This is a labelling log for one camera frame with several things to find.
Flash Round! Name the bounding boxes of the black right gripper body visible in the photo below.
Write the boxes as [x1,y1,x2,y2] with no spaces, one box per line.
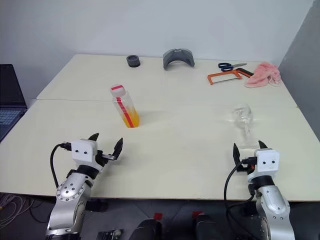
[236,156,257,175]

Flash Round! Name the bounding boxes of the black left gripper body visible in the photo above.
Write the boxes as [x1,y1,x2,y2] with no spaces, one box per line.
[94,149,117,174]

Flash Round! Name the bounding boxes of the orange juice bottle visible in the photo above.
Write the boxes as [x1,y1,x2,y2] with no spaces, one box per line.
[109,84,141,129]

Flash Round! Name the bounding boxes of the white bottle cap red stripe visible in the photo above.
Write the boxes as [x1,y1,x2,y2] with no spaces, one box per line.
[109,84,126,97]

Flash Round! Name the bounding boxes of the clear wine glass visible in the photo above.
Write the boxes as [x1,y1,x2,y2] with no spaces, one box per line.
[230,102,261,149]

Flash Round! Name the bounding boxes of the dark rounded shape red tag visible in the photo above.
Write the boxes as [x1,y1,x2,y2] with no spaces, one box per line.
[191,210,219,240]
[134,212,164,240]

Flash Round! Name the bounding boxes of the pink cloth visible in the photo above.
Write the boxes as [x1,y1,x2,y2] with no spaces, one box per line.
[244,62,282,89]

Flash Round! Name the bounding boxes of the black floor box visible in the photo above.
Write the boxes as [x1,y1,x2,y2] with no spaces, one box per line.
[96,228,124,240]

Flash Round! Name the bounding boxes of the orange hacksaw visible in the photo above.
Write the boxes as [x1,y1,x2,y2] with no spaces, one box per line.
[207,67,255,87]

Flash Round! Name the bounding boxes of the black round holder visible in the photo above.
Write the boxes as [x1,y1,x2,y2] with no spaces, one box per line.
[126,54,142,69]

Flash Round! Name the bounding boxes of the grey partition panel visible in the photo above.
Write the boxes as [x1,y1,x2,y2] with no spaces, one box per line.
[276,0,320,141]

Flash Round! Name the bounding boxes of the dark laptop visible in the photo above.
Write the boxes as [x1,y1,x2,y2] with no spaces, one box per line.
[0,63,28,142]

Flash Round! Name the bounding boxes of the grey curved plastic shell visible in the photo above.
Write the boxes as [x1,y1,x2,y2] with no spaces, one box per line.
[162,48,196,71]

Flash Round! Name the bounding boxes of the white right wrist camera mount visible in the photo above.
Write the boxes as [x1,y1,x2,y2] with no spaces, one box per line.
[247,148,281,182]

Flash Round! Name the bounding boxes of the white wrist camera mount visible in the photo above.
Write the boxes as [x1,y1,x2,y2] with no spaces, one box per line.
[247,148,281,182]
[71,138,98,167]

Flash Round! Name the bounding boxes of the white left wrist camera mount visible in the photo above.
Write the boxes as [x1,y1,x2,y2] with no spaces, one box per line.
[71,138,98,167]

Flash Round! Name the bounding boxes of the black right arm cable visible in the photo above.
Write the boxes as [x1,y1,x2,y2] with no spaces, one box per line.
[223,156,259,217]

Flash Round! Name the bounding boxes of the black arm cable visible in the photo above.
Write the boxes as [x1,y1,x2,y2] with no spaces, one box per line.
[50,141,73,189]
[223,156,259,217]

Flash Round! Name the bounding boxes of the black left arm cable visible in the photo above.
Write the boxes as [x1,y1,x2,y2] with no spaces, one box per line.
[50,141,73,189]

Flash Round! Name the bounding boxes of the blue handled scissors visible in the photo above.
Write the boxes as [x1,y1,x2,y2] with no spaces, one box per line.
[217,62,248,72]

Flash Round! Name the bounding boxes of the white floor cables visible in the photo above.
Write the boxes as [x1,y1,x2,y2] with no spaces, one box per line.
[0,192,35,226]

